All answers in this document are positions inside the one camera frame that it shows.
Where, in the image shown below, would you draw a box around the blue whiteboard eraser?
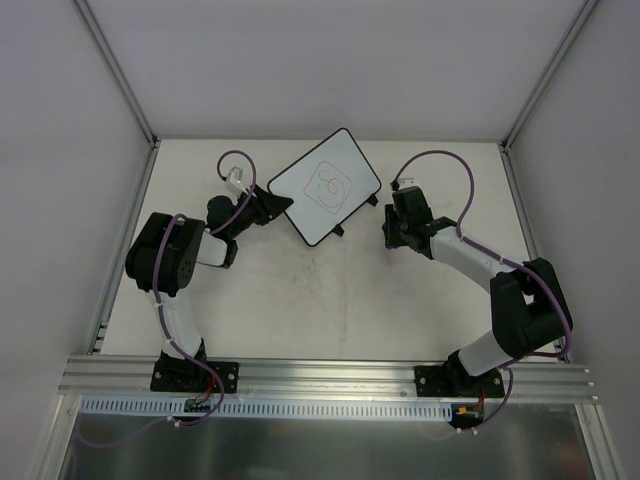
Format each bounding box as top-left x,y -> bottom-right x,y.
382,222 -> 396,249

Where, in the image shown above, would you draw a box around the black framed whiteboard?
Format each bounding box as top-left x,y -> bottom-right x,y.
267,128 -> 382,247

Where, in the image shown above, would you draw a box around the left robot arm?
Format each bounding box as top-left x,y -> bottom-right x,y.
125,187 -> 294,394

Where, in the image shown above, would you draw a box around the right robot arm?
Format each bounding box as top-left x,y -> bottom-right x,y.
382,180 -> 573,398

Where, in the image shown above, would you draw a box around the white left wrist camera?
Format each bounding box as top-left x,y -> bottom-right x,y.
224,166 -> 247,197

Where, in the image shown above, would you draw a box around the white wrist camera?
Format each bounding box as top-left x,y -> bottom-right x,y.
391,178 -> 417,192
224,166 -> 247,197

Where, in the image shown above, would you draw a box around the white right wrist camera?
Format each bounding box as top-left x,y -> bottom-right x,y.
391,178 -> 417,192

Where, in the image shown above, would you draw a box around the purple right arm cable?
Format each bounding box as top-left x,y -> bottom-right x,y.
392,150 -> 573,434

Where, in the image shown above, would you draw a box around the right aluminium side rail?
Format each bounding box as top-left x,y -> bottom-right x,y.
499,144 -> 571,364

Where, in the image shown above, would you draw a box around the aluminium side rail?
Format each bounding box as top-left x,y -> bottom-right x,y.
499,144 -> 571,364
84,140 -> 161,355

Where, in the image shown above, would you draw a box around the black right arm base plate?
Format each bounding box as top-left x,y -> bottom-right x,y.
413,365 -> 505,399

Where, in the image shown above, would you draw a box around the left aluminium side rail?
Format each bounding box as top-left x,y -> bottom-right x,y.
84,140 -> 161,355

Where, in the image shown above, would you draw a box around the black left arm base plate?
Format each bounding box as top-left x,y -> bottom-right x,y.
150,355 -> 240,394

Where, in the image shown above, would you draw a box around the white slotted cable duct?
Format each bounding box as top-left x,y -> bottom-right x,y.
79,396 -> 453,423

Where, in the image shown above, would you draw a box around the left aluminium frame post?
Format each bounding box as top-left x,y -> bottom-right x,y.
71,0 -> 157,146

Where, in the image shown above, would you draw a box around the aluminium frame post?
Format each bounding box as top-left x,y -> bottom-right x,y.
71,0 -> 157,146
500,0 -> 601,153

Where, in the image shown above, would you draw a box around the aluminium mounting rail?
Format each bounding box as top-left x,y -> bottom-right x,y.
58,355 -> 600,404

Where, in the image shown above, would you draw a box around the right aluminium frame post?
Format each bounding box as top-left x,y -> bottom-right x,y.
500,0 -> 601,153

